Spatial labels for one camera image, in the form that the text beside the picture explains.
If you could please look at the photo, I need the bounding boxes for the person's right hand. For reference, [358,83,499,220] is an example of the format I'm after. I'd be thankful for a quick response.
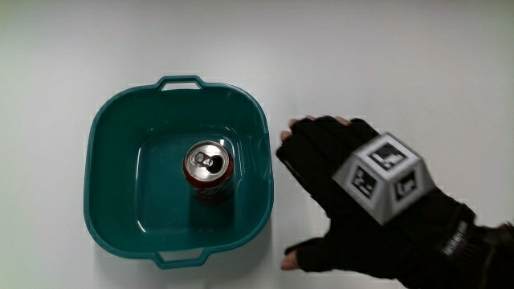
[275,115,477,289]

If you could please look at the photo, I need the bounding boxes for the red cola can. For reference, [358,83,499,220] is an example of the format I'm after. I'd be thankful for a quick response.
[182,140,235,206]

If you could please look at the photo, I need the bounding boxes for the teal plastic basin plate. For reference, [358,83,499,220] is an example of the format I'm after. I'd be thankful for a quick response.
[83,75,275,271]

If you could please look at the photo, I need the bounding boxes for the person's right forearm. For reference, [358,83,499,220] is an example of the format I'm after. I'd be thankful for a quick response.
[440,221,514,289]

